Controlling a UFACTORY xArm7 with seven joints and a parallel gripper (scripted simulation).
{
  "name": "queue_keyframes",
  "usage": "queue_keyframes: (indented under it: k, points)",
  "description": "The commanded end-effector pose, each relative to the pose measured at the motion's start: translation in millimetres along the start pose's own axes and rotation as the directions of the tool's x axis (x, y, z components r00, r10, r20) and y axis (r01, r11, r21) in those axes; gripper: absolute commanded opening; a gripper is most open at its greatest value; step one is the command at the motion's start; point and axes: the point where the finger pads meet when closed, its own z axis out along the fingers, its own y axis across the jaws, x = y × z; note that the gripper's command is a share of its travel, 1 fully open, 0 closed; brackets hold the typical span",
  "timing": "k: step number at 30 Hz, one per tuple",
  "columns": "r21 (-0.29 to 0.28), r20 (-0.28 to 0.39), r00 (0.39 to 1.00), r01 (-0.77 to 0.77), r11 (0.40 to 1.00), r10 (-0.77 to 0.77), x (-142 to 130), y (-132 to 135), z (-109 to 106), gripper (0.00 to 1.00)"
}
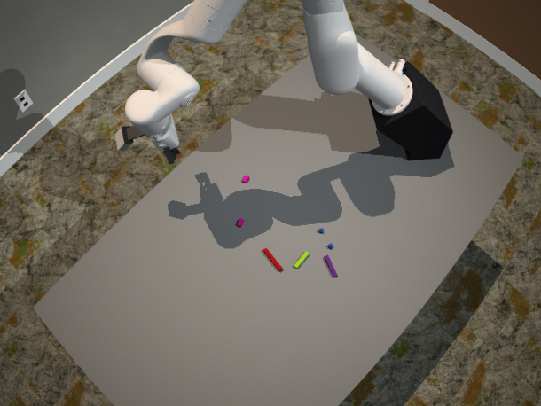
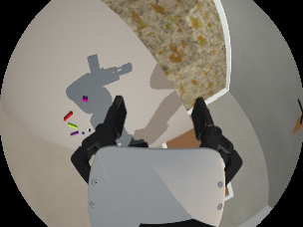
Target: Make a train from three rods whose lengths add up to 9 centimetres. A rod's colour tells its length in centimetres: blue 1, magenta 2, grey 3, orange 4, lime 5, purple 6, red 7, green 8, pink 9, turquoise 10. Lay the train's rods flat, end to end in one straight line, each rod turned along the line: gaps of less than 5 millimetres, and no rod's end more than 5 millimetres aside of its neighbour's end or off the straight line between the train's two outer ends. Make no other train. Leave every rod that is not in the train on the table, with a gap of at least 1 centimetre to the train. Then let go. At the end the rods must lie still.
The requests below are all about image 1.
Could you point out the red rod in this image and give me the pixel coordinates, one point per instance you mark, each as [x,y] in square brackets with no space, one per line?
[272,259]

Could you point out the purple rod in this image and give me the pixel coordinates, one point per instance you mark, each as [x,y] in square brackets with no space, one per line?
[330,266]

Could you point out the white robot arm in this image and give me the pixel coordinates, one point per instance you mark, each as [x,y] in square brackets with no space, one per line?
[338,64]

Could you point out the lime green rod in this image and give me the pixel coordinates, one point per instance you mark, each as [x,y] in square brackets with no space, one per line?
[301,260]

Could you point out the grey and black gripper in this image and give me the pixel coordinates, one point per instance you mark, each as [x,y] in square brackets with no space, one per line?
[169,140]

